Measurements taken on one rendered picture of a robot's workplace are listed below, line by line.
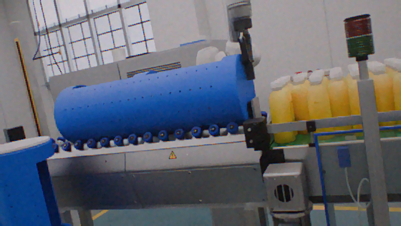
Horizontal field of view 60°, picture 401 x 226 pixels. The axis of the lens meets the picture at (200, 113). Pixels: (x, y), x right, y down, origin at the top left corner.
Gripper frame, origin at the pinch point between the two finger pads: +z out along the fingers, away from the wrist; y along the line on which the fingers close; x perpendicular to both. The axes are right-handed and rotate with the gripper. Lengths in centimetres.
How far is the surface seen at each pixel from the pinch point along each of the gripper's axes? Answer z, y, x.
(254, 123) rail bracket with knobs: 16.3, -26.0, -4.9
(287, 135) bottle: 23.1, -18.7, -13.7
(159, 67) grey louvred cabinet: -13, 161, 126
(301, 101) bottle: 13.5, -7.9, -18.5
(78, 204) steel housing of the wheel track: 50, -10, 93
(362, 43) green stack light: -3, -41, -39
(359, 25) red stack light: -8, -41, -38
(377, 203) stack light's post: 39, -40, -38
